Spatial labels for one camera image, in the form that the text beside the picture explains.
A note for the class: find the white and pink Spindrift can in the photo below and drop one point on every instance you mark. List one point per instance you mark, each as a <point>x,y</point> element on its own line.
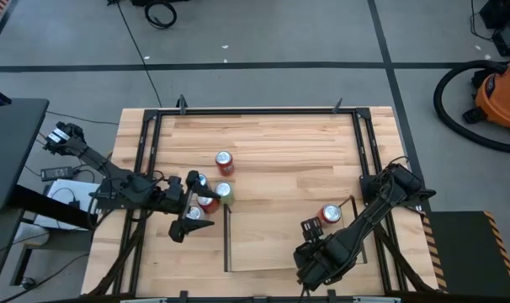
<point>194,212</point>

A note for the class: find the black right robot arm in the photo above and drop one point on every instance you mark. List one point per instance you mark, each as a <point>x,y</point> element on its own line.
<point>373,210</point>

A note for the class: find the black power adapter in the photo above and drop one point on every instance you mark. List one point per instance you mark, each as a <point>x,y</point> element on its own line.
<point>56,173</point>

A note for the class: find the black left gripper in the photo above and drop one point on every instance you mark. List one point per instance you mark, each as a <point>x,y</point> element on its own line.
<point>175,193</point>

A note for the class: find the black equipment case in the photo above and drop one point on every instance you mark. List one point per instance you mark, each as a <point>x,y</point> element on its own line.
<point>507,25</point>

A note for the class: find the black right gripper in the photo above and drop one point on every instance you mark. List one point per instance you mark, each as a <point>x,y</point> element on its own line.
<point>320,265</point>

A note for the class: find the red Fanta strawberry can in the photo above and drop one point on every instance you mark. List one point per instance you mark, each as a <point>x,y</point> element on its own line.
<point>331,213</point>

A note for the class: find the white box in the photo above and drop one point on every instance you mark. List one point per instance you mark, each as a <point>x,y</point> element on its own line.
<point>63,198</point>

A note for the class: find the red Coca-Cola can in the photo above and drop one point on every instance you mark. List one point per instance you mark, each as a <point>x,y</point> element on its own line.
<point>206,204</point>

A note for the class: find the blue and silver can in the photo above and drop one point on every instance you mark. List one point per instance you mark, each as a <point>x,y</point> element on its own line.
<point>203,179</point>

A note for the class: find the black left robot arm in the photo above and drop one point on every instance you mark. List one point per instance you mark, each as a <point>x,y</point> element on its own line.
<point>112,174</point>

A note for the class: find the black hazard-striped platform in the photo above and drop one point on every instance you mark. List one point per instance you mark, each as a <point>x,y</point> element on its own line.
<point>469,252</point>

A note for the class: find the orange shop vacuum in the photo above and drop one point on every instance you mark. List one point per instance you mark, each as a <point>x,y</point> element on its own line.
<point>442,113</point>
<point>501,97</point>

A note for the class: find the black table clamp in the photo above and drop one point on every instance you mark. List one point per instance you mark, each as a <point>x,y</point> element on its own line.
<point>182,105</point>
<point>183,296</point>
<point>337,106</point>
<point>332,296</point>

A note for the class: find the black aluminium table frame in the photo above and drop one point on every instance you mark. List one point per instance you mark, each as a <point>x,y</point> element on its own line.
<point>259,112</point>

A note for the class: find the black desk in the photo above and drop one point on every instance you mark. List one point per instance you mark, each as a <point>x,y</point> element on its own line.
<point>11,147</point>

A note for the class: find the red soda can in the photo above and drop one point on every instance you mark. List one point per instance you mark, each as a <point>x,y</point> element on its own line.
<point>224,159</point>

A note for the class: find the pale green soda can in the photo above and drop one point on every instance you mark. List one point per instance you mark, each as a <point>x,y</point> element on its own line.
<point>224,189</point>

